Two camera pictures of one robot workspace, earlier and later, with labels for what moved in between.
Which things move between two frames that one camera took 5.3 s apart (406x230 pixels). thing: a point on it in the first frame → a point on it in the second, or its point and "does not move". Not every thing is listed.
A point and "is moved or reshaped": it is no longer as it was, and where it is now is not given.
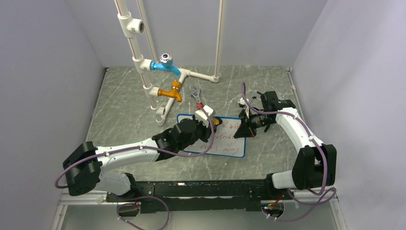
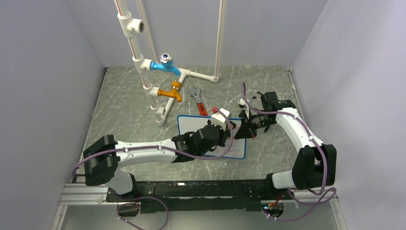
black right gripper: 246,129 does not move
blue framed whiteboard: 224,143 does not move
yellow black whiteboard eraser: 216,121 is moved or reshaped
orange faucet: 176,85 does not move
